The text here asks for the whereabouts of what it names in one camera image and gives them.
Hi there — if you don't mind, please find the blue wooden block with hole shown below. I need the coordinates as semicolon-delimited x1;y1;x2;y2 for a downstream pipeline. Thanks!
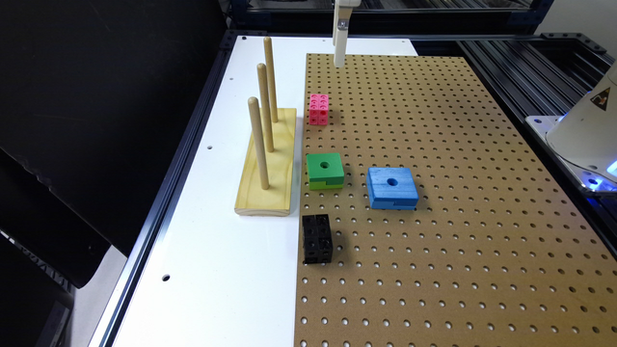
366;168;418;210

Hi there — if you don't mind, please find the wooden peg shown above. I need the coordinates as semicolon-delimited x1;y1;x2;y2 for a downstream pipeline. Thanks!
256;63;274;152
263;36;279;123
248;96;270;190

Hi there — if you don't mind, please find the pink cube block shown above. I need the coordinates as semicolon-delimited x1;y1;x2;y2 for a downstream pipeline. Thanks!
308;93;329;125

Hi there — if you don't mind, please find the front wooden peg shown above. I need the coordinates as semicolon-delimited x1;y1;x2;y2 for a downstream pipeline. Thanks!
248;96;270;190

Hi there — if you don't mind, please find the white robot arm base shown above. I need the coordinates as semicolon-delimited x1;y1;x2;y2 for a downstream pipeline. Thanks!
525;66;616;194

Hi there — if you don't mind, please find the brown perforated pegboard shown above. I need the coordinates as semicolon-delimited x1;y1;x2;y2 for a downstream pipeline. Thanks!
295;53;616;346

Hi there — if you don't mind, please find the wooden base board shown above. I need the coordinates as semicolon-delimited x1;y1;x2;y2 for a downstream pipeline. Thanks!
234;108;297;217

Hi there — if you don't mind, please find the black cube block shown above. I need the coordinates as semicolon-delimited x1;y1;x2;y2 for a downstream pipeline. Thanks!
302;214;333;264

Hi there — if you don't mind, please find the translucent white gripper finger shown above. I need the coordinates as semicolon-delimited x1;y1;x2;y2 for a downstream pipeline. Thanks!
333;0;360;67

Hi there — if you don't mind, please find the green wooden block with hole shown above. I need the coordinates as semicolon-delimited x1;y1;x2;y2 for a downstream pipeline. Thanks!
307;153;344;190

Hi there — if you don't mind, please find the middle wooden peg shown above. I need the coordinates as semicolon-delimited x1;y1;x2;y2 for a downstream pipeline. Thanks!
256;63;274;152

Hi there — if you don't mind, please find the rear wooden peg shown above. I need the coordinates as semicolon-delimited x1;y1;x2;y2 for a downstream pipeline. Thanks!
263;36;279;123

